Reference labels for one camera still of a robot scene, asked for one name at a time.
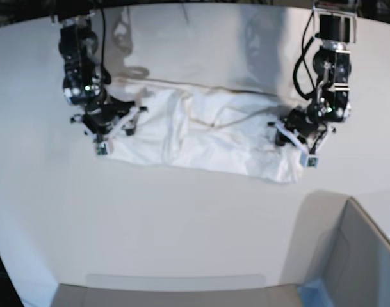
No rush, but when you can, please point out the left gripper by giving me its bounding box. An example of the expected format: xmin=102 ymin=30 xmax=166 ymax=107
xmin=267 ymin=108 xmax=336 ymax=155

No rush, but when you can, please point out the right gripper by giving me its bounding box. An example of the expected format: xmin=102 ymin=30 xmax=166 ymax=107
xmin=70 ymin=96 xmax=149 ymax=143

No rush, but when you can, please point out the white printed t-shirt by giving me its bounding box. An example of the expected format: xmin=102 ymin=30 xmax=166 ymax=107
xmin=108 ymin=78 xmax=304 ymax=184

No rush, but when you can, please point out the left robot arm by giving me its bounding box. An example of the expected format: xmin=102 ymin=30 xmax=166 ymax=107
xmin=270 ymin=1 xmax=359 ymax=155

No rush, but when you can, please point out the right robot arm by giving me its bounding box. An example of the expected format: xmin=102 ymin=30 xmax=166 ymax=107
xmin=51 ymin=1 xmax=147 ymax=146

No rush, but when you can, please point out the grey cardboard bin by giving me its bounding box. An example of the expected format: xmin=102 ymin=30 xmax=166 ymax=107
xmin=297 ymin=196 xmax=390 ymax=307

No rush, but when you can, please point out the grey tape strip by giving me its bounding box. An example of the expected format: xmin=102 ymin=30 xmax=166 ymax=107
xmin=86 ymin=274 xmax=266 ymax=292

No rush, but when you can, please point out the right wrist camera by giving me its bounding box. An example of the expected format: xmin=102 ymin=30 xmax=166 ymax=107
xmin=95 ymin=141 xmax=113 ymax=157

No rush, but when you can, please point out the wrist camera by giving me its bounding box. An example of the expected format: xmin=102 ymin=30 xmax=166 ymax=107
xmin=95 ymin=141 xmax=113 ymax=157
xmin=300 ymin=153 xmax=319 ymax=168

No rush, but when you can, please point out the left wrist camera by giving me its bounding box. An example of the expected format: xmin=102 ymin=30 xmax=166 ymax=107
xmin=300 ymin=153 xmax=319 ymax=168

